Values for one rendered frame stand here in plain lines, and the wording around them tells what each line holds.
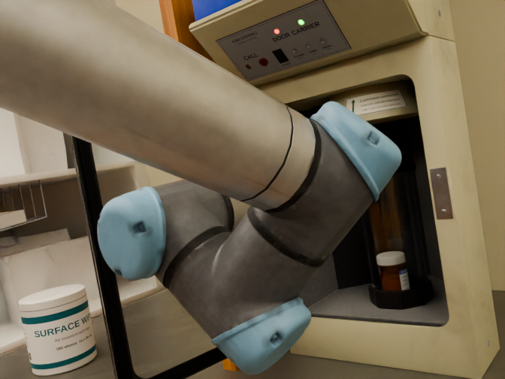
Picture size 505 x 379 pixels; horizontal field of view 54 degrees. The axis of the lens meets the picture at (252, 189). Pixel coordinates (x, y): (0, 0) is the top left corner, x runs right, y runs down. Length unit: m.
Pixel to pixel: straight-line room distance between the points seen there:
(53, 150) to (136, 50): 1.58
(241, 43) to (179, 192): 0.38
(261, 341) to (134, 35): 0.24
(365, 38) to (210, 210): 0.36
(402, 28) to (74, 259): 1.34
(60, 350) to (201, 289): 0.70
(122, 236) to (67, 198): 1.77
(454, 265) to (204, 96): 0.53
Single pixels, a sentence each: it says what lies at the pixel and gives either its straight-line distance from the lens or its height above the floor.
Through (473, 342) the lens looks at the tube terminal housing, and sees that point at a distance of 0.77.
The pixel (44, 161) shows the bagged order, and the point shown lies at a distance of 1.83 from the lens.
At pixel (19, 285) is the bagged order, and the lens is 1.66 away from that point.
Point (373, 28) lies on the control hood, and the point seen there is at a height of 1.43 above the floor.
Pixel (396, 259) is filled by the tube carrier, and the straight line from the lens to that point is 0.82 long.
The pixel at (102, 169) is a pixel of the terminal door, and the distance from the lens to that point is 0.70.
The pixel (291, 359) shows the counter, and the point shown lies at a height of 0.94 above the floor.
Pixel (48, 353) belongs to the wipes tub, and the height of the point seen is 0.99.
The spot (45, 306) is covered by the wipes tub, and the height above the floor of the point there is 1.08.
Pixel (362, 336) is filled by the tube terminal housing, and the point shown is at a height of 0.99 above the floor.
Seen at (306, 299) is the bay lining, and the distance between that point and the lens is 0.90.
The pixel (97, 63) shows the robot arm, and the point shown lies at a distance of 0.26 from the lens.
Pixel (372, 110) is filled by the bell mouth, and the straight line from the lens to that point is 0.77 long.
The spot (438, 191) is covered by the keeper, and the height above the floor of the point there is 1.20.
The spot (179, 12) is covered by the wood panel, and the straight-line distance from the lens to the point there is 0.88.
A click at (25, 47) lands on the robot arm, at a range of 0.25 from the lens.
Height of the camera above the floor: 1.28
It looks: 3 degrees down
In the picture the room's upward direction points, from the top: 10 degrees counter-clockwise
